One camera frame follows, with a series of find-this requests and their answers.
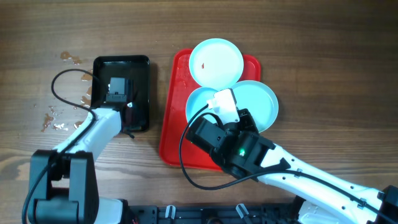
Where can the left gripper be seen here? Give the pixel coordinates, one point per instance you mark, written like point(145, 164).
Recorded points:
point(135, 109)

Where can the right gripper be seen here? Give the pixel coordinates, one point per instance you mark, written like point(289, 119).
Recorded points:
point(244, 116)

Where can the white plate with red speck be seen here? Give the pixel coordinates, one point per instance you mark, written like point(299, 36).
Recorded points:
point(216, 63)

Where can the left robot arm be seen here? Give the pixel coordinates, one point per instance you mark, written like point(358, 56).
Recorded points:
point(63, 185)

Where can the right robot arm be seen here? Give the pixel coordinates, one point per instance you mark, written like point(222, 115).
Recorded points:
point(251, 156)

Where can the black water tray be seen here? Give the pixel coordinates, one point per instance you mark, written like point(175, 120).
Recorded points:
point(135, 69)

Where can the red plastic tray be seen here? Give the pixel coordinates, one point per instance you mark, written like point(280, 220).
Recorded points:
point(181, 86)

